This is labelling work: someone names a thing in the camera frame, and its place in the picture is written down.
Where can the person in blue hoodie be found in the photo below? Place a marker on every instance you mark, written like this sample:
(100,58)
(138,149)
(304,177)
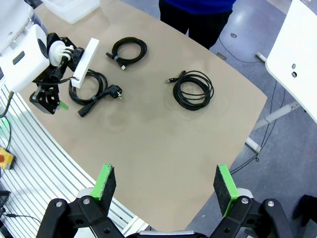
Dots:
(198,24)

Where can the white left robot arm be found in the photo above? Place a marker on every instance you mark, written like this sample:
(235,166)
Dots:
(19,49)

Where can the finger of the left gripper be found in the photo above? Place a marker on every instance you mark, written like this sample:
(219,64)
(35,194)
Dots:
(40,101)
(53,95)

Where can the black fabric item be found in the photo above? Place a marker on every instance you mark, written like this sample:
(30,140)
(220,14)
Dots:
(305,210)

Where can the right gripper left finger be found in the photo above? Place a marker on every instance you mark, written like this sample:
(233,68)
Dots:
(106,188)

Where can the white table with legs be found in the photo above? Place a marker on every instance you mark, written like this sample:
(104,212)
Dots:
(292,37)

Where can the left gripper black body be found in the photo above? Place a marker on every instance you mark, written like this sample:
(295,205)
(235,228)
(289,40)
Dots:
(53,74)

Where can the clear plastic storage box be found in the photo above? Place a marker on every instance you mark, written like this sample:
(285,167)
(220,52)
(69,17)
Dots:
(74,10)

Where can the yellow emergency stop button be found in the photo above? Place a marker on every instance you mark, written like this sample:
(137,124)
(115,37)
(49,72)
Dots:
(6,158)

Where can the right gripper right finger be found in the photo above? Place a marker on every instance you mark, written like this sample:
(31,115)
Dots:
(224,191)

